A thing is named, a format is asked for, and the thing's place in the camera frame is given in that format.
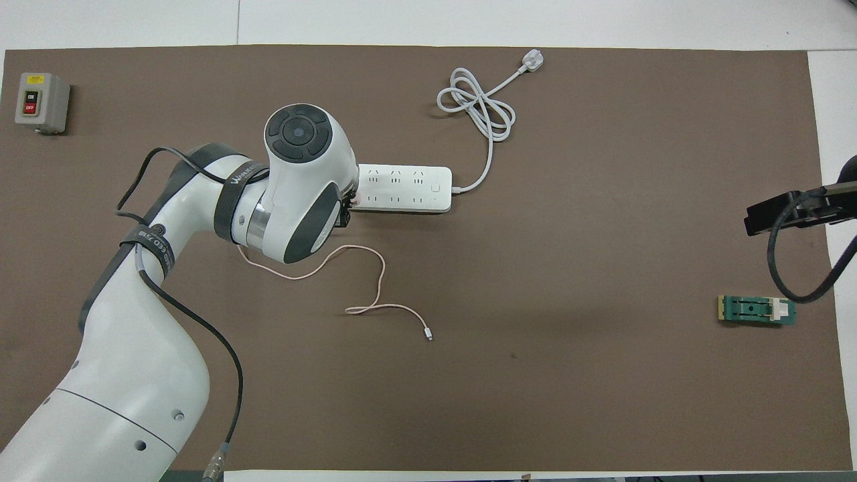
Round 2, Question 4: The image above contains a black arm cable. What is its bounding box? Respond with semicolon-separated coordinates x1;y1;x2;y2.
767;179;857;303
115;146;272;482

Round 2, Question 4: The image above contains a white power cord with plug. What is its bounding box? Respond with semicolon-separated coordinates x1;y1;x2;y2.
437;50;544;195

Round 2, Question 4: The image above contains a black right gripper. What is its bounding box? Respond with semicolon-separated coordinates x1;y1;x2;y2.
745;156;857;236

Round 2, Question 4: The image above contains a white power strip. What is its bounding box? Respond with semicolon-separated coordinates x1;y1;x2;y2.
352;164;453;214

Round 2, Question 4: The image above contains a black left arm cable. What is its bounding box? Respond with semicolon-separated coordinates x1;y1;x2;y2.
115;146;272;482

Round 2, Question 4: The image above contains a brown table mat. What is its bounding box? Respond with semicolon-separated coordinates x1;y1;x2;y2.
0;46;852;471

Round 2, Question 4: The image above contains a pink charging cable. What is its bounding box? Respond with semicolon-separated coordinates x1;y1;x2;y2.
236;244;435;342

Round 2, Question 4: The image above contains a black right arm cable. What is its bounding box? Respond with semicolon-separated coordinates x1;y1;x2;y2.
767;179;857;303

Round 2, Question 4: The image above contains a green circuit board module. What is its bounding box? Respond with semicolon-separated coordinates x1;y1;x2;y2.
717;295;797;329

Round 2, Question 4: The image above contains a grey on-off switch box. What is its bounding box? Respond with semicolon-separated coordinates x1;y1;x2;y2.
15;72;71;135

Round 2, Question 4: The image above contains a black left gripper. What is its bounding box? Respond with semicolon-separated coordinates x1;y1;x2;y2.
333;189;356;230

